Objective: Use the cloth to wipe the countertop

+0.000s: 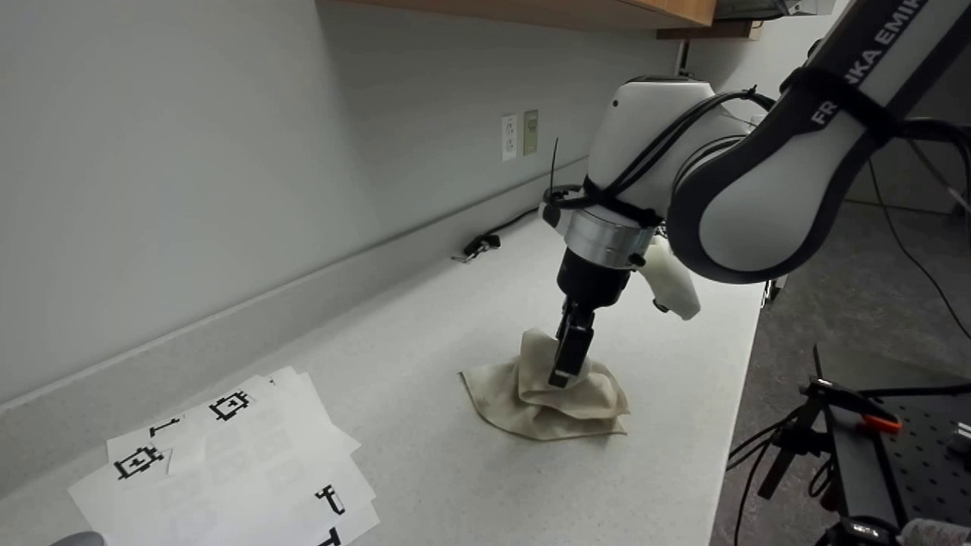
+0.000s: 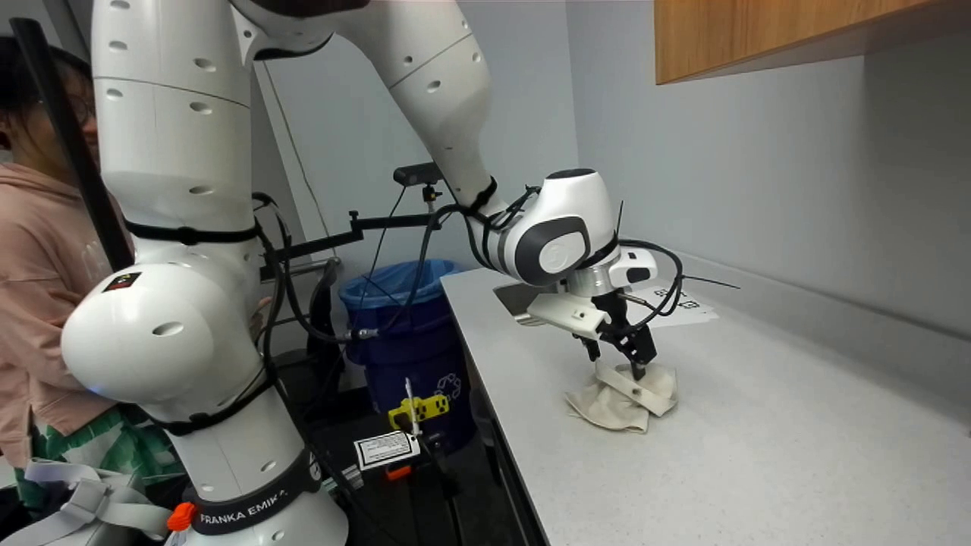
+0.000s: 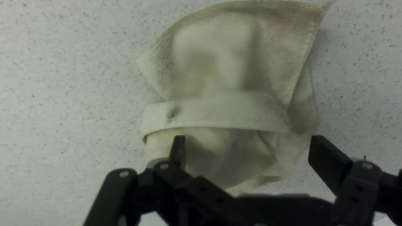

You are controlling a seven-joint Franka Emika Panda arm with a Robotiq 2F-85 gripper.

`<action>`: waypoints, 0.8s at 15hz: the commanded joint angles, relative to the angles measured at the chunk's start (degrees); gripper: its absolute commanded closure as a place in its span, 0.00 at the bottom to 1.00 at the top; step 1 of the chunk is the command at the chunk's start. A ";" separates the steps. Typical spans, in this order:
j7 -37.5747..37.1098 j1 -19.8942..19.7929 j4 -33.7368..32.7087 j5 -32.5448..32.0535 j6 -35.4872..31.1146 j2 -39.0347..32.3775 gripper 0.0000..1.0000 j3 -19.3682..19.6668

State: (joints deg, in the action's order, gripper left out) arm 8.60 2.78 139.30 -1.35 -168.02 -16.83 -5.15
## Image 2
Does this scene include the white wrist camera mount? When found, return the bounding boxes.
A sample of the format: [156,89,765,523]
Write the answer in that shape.
[515,287,615,342]

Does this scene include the grey fabric straps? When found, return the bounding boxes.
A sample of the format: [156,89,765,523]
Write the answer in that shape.
[0,454,175,546]

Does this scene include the green white patterned fabric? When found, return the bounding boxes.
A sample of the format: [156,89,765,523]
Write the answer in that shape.
[0,404,190,508]

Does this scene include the white label tag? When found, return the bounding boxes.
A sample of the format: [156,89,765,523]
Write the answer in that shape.
[349,431,426,474]

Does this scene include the wooden wall cabinet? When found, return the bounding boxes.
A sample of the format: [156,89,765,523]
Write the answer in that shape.
[654,0,971,89]

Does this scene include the person in pink hoodie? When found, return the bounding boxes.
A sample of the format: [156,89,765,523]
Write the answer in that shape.
[0,32,139,479]

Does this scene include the beige cloth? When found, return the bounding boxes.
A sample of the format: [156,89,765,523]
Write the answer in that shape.
[560,357,680,437]

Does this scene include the grey countertop backsplash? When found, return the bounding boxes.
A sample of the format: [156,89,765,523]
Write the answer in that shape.
[678,250,971,411]

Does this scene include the black articulated camera stand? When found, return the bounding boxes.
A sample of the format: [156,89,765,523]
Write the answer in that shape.
[259,180,450,281]

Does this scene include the black diagonal bar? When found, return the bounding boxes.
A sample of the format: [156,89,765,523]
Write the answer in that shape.
[9,16,138,273]

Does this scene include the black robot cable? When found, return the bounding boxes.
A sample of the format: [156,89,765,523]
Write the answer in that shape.
[252,176,685,352]

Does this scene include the blue trash bin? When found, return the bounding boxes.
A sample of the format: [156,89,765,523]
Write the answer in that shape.
[336,257,481,458]

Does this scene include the white paper black markers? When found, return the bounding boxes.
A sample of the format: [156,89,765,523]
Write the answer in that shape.
[646,286,721,330]

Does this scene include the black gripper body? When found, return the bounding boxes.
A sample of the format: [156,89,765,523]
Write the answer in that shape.
[592,286,648,345]

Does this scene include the orange round knob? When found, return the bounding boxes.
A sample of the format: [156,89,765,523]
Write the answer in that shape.
[163,498,198,536]

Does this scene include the yellow clamp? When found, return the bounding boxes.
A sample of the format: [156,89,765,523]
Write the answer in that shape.
[387,377,453,440]

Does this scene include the black stereo camera bar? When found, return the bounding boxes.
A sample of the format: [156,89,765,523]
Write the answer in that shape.
[393,162,445,190]

